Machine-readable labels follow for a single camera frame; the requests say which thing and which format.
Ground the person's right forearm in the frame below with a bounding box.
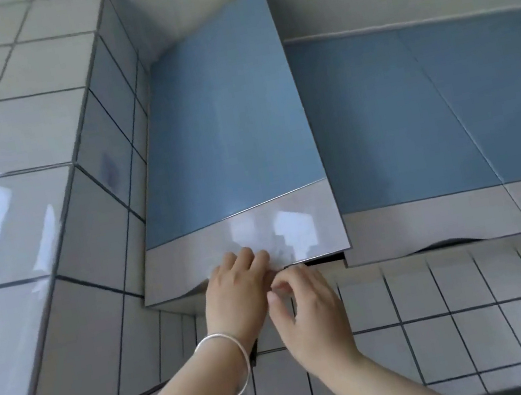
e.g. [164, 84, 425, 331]
[313, 336, 463, 395]

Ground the person's left hand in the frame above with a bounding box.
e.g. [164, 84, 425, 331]
[193, 243, 288, 361]

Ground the blue and white cabinet door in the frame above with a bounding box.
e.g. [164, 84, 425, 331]
[393, 6, 521, 250]
[283, 5, 521, 273]
[93, 0, 356, 307]

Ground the person's right hand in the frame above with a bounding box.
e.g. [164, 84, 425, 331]
[261, 256, 366, 379]

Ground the silver bracelet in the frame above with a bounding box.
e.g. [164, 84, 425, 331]
[191, 327, 257, 395]

